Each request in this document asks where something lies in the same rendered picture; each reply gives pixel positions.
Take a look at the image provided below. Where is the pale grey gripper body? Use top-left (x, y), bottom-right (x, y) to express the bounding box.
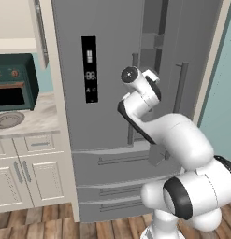
top-left (148, 143), bottom-right (171, 168)

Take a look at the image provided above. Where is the tall grey fridge drawer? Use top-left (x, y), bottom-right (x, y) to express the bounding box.
top-left (71, 146), bottom-right (184, 189)

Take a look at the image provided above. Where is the shallow grey fridge drawer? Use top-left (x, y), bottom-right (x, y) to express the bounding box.
top-left (75, 176), bottom-right (174, 204)
top-left (78, 197), bottom-right (153, 224)

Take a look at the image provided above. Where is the beige fridge surround panel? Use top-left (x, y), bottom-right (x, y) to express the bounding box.
top-left (47, 0), bottom-right (81, 223)

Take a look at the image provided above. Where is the grey fridge door with display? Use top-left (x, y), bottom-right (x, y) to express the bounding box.
top-left (51, 0), bottom-right (152, 154)

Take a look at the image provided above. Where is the plain grey fridge door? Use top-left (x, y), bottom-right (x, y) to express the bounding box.
top-left (141, 0), bottom-right (224, 150)

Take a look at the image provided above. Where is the grey round plate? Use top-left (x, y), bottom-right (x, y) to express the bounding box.
top-left (0, 111), bottom-right (26, 130)

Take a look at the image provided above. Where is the white cupboard door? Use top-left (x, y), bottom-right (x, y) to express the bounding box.
top-left (18, 151), bottom-right (68, 208)
top-left (0, 156), bottom-right (35, 214)

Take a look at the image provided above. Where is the white cupboard drawer front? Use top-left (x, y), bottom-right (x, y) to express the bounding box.
top-left (12, 133), bottom-right (63, 155)
top-left (0, 137), bottom-right (19, 161)

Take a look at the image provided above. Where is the dark green toaster oven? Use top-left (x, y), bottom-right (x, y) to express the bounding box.
top-left (0, 52), bottom-right (40, 113)

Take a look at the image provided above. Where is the grey fridge drawer handle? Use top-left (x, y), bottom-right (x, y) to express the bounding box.
top-left (98, 200), bottom-right (145, 213)
top-left (98, 186), bottom-right (143, 197)
top-left (97, 154), bottom-right (151, 166)

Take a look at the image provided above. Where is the grey fridge door handle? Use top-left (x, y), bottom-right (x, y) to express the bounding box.
top-left (127, 52), bottom-right (140, 146)
top-left (172, 61), bottom-right (190, 115)

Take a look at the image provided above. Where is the grey cupboard door handle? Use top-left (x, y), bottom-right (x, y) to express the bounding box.
top-left (12, 161), bottom-right (24, 185)
top-left (21, 160), bottom-right (33, 184)

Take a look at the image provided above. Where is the grey wall cupboard handle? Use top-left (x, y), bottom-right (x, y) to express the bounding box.
top-left (34, 0), bottom-right (49, 61)

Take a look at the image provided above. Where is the white wall cupboard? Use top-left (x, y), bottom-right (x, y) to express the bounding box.
top-left (27, 0), bottom-right (50, 71)

